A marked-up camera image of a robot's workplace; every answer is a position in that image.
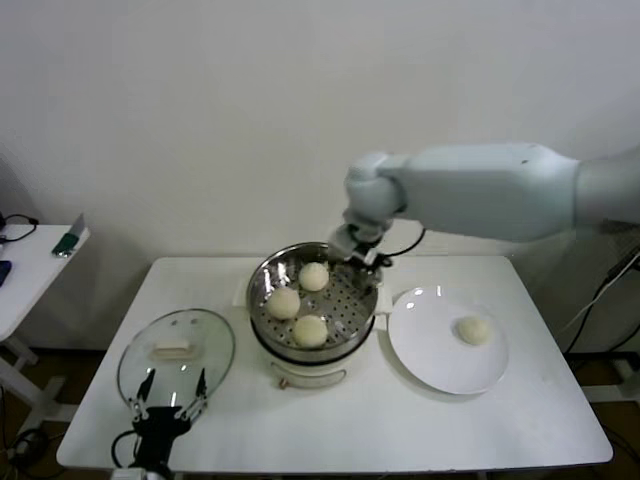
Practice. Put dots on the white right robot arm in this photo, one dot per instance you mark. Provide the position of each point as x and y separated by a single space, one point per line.
500 190

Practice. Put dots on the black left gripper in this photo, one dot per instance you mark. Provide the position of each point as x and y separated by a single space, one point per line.
160 432

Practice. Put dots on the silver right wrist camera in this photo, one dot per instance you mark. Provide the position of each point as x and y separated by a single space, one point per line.
344 241

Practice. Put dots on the white side table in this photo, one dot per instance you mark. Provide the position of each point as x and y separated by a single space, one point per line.
30 280

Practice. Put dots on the cream electric pot base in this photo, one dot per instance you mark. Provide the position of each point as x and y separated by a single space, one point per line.
305 372

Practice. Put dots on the dark blue object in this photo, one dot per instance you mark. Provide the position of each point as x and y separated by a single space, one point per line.
4 274

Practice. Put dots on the green and grey small tool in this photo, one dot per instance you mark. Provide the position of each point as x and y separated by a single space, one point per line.
67 242

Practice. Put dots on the white round plate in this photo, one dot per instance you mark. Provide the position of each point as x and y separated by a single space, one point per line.
425 350

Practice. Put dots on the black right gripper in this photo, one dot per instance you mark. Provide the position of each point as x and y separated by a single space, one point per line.
360 257

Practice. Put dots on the white base frame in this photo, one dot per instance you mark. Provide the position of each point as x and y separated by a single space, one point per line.
610 375

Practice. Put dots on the white steamed baozi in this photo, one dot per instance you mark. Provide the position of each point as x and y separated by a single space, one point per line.
310 331
472 330
313 276
283 303

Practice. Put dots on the perforated steel steamer basket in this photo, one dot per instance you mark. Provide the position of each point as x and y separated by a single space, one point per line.
345 310

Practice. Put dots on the black plug adapter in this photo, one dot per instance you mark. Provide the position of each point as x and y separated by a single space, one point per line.
622 262

